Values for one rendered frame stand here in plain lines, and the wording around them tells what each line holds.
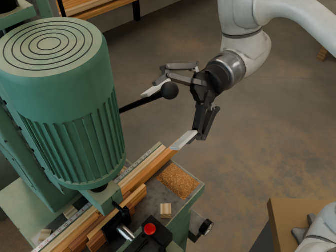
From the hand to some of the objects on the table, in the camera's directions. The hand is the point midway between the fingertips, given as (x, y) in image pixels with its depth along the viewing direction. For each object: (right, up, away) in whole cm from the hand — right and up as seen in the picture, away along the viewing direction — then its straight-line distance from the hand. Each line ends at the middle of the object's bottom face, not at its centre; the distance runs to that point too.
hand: (163, 120), depth 64 cm
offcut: (0, -28, +27) cm, 39 cm away
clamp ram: (-11, -34, +22) cm, 42 cm away
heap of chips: (+4, -20, +35) cm, 40 cm away
